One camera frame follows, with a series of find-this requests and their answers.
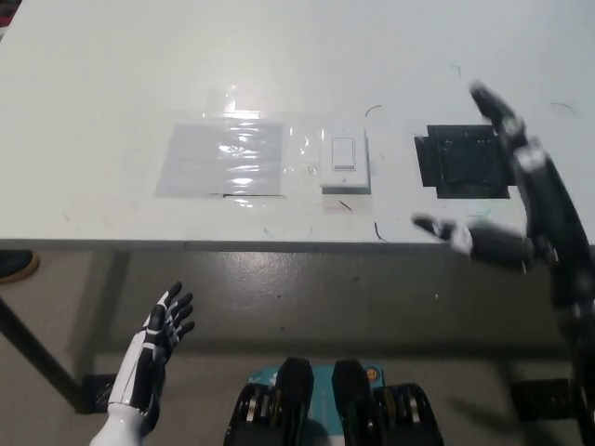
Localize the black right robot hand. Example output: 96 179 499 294
411 81 595 308

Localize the clear plastic sheet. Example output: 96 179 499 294
153 121 286 200

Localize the black taped table foot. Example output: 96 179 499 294
508 377 575 418
80 373 118 415

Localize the white rocker wall switch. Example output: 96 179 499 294
318 128 372 196

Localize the black tape square patch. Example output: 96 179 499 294
413 124 524 201

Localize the black ribbed robot body block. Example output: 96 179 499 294
331 359 443 446
224 356 318 446

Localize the black diagonal table brace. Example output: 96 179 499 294
0 293 94 415

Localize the dark shoe with tan sole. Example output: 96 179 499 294
0 249 41 285

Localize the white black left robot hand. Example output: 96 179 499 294
107 281 196 413

